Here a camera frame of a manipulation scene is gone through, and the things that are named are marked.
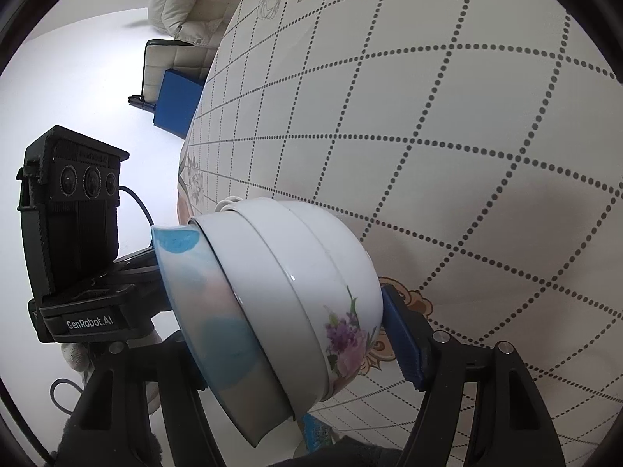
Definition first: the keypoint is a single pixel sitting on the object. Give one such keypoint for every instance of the blue printed packet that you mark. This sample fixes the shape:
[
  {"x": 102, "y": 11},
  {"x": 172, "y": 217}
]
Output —
[{"x": 317, "y": 432}]

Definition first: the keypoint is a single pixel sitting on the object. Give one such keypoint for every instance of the person's left hand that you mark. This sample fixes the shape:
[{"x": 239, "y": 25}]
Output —
[{"x": 77, "y": 357}]

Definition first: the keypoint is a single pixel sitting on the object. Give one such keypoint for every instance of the white down jacket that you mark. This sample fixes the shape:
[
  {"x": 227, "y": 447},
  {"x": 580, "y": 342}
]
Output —
[{"x": 194, "y": 5}]

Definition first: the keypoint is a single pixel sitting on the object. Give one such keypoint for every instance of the blue spotted bowl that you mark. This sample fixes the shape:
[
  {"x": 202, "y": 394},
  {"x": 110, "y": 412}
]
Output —
[{"x": 214, "y": 321}]

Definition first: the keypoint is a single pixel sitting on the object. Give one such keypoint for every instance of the white floral bowl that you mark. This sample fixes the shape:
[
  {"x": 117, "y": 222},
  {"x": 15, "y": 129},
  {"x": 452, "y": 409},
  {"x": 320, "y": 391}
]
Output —
[{"x": 340, "y": 277}]

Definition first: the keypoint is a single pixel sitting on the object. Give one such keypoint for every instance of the floral dotted tablecloth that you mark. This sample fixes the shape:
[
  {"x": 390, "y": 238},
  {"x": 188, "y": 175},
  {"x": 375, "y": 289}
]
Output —
[{"x": 438, "y": 131}]

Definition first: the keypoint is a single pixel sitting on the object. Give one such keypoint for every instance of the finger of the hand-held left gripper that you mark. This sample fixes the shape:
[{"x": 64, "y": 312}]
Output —
[{"x": 143, "y": 272}]

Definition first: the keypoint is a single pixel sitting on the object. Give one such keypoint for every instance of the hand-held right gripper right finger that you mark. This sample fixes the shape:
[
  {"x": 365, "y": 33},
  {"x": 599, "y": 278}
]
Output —
[{"x": 406, "y": 345}]

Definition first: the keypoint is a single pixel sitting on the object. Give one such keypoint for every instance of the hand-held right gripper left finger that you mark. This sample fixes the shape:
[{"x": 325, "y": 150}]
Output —
[{"x": 124, "y": 389}]

